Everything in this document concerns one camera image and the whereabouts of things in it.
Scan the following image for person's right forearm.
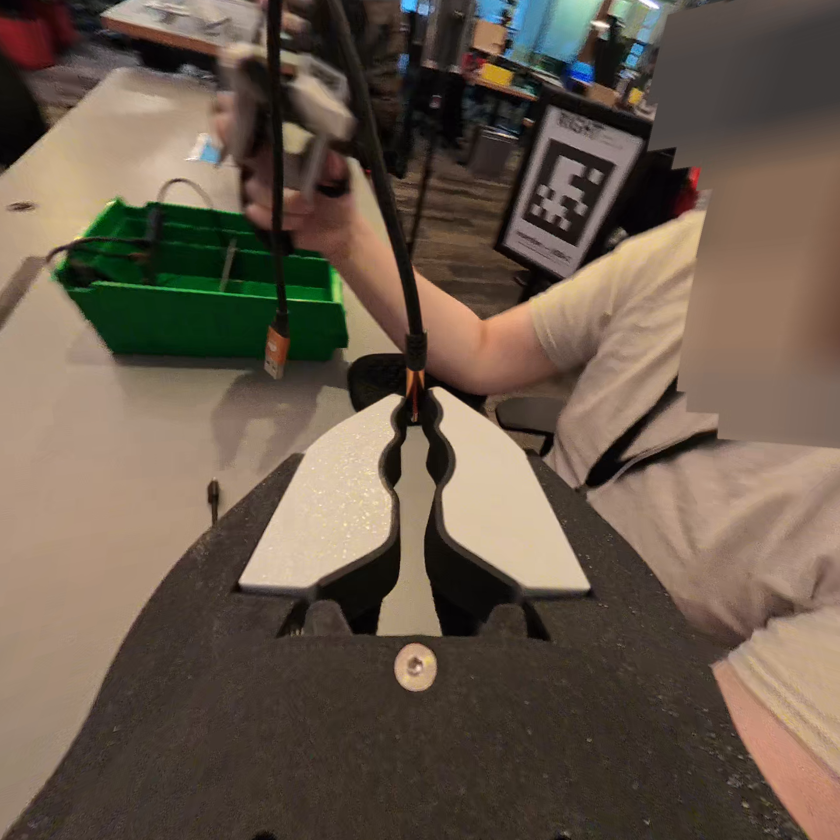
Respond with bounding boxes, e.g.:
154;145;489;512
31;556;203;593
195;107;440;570
331;220;559;396

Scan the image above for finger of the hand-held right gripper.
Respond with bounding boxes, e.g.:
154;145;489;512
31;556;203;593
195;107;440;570
218;42;265;165

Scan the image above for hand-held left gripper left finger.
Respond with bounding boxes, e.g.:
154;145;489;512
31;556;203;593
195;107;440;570
236;392;404;599

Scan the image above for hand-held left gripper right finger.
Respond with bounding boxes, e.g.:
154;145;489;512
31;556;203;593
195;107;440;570
423;386;593;599

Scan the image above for grey waste bin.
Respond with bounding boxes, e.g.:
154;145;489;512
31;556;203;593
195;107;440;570
469;125;519;178

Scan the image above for wooden background table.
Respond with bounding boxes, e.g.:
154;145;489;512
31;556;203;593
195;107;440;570
100;0;303;76

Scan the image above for black tangled cable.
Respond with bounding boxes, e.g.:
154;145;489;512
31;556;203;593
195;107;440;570
45;202;165;284

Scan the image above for black and white marker sign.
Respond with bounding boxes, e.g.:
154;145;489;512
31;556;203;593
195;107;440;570
493;101;649;282

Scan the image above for person's right hand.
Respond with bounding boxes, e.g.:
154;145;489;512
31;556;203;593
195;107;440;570
211;108;362;257

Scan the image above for green plastic bin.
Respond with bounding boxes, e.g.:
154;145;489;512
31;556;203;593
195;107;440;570
51;197;350;363

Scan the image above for black shoulder strap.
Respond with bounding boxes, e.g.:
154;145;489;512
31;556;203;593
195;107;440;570
583;377;719;490

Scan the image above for black braided cable orange plugs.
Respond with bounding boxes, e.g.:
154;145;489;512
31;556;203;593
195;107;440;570
261;0;431;424

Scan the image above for person's torso in beige shirt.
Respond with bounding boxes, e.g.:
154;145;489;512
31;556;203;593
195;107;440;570
528;210;840;840

